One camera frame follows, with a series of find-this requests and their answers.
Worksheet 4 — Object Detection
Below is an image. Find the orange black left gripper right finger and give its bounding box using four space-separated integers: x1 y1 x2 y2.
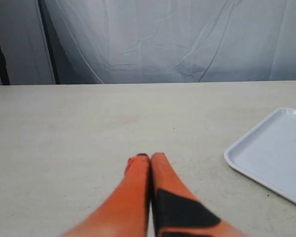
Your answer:
150 153 246 237

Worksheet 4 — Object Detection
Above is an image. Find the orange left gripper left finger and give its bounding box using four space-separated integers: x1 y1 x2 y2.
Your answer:
62 154 150 237

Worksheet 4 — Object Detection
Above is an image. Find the white plastic tray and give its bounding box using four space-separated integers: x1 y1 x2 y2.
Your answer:
224 107 296 204

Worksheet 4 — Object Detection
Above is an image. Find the white backdrop cloth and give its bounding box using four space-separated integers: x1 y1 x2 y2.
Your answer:
0 0 296 85

